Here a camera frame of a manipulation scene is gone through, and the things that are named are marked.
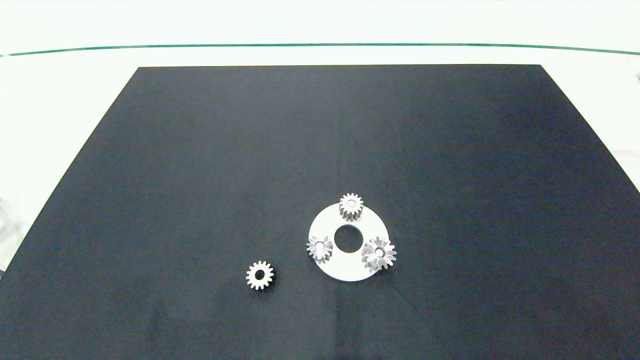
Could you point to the small steel gear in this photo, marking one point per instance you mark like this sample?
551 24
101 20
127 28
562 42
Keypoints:
252 277
314 248
345 207

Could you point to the round white plate with pins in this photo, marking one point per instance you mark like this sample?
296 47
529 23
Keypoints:
345 265

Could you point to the large steel gear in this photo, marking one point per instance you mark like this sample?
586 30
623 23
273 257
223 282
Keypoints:
371 257

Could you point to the dark rectangular mat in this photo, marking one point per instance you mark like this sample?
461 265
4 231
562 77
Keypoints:
200 175

